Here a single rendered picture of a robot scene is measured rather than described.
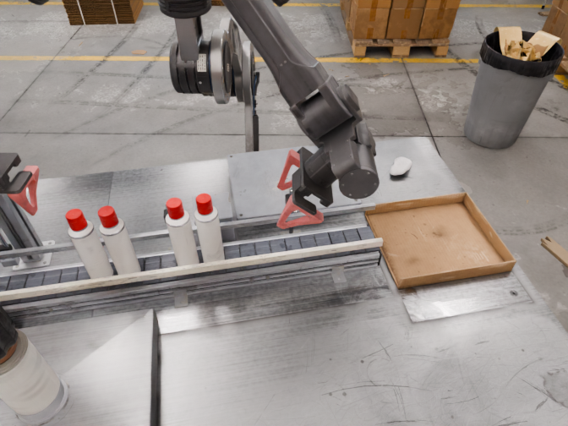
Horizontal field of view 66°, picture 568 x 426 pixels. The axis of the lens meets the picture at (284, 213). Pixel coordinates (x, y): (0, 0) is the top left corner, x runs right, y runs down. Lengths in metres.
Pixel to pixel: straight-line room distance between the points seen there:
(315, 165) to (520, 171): 2.45
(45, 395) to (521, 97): 2.74
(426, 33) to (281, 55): 3.58
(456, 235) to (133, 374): 0.87
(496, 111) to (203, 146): 1.84
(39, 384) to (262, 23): 0.68
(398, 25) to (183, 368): 3.51
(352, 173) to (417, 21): 3.54
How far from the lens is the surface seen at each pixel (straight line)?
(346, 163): 0.61
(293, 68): 0.63
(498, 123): 3.09
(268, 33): 0.64
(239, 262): 1.04
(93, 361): 1.01
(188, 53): 1.26
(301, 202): 0.69
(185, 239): 0.99
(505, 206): 2.77
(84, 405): 0.97
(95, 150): 3.14
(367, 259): 1.11
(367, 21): 4.02
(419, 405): 0.99
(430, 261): 1.19
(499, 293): 1.20
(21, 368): 0.85
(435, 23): 4.16
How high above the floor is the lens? 1.71
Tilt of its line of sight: 44 degrees down
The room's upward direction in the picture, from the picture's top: straight up
